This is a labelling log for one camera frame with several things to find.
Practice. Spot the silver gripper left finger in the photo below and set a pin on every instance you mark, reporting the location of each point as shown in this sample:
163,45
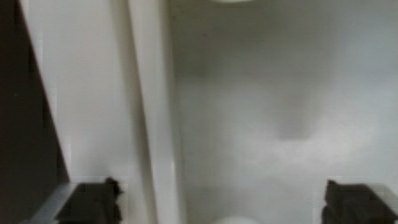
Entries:
81,204

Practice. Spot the white square table top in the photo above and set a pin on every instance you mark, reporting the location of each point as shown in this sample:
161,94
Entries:
225,102

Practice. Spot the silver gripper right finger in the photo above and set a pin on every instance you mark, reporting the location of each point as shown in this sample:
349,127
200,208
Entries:
355,205

